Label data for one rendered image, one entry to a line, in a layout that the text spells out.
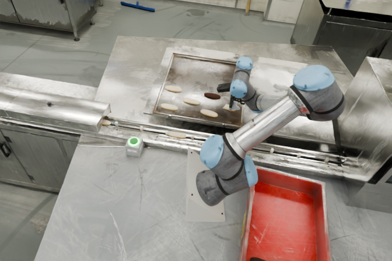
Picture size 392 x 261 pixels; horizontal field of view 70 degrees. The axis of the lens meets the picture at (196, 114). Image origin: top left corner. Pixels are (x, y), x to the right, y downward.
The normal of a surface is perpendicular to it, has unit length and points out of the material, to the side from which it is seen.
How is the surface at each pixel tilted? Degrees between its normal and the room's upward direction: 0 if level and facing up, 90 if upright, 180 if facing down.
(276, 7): 90
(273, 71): 10
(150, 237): 0
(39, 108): 0
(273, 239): 0
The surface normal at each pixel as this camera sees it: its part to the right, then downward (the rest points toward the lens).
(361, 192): -0.17, 0.68
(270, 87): 0.04, -0.59
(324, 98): 0.16, 0.54
